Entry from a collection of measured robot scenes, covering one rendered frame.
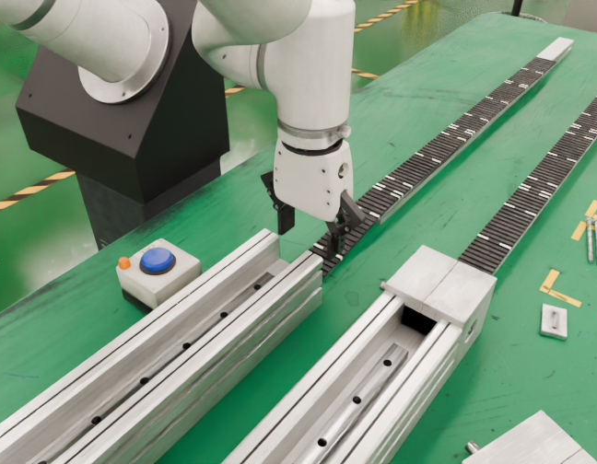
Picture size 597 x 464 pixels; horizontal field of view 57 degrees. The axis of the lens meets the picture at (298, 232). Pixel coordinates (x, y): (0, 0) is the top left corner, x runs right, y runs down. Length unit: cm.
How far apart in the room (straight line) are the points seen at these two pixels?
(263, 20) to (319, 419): 38
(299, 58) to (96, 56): 41
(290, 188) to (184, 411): 29
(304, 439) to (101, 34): 63
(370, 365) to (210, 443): 19
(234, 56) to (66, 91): 50
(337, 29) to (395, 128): 61
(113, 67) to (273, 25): 50
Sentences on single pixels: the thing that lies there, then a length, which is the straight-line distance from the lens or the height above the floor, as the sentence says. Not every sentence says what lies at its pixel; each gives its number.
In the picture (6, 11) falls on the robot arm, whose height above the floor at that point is 110.
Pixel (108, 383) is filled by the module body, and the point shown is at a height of 84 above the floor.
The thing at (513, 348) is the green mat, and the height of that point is 78.
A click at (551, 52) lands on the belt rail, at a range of 159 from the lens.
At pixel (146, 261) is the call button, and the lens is 74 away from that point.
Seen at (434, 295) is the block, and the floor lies 87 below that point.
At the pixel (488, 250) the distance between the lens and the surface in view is 83.
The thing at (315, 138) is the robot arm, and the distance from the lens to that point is 63.
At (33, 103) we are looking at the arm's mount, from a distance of 113.
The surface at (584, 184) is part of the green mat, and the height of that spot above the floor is 78.
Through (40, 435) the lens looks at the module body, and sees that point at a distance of 61.
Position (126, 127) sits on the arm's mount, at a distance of 95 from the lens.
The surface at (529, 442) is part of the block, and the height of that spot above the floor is 87.
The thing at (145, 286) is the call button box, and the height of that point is 84.
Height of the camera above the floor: 133
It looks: 39 degrees down
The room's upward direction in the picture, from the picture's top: straight up
